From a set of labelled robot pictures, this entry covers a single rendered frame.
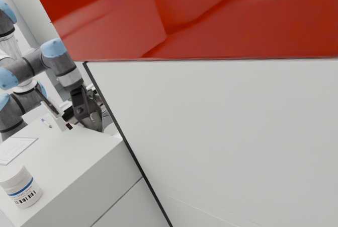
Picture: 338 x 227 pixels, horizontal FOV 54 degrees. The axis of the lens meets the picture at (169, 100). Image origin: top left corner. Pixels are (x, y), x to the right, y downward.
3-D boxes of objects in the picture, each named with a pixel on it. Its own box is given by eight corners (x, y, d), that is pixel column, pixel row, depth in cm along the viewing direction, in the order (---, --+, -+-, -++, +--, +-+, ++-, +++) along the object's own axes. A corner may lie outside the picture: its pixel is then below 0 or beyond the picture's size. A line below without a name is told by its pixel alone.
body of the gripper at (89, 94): (99, 101, 123) (84, 73, 118) (98, 110, 115) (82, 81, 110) (80, 109, 123) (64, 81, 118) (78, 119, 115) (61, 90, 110)
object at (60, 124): (74, 128, 118) (55, 96, 112) (65, 134, 116) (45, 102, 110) (66, 125, 122) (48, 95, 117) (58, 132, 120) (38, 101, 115)
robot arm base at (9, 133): (-2, 150, 158) (-13, 133, 154) (20, 132, 170) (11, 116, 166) (20, 149, 151) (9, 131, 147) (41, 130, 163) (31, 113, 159)
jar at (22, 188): (47, 193, 87) (27, 166, 83) (23, 213, 83) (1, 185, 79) (36, 186, 92) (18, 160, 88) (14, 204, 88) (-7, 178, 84)
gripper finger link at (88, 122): (100, 127, 125) (89, 107, 121) (100, 135, 120) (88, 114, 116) (93, 130, 125) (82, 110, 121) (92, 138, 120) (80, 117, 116)
